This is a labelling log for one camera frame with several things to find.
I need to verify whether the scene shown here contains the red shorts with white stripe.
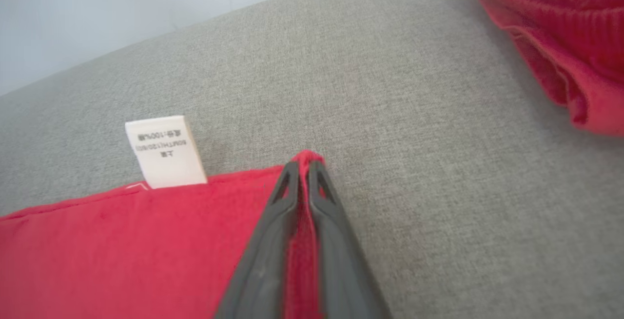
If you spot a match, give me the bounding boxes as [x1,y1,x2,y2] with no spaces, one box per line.
[457,0,624,137]

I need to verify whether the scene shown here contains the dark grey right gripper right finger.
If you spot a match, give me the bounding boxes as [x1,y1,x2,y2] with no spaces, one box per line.
[306,161,393,319]

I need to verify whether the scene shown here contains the red white numbered jersey shirt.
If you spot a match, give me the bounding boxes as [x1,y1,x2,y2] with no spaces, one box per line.
[0,116,327,319]

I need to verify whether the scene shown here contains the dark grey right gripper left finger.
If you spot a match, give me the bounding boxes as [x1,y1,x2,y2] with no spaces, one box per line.
[214,161,301,319]

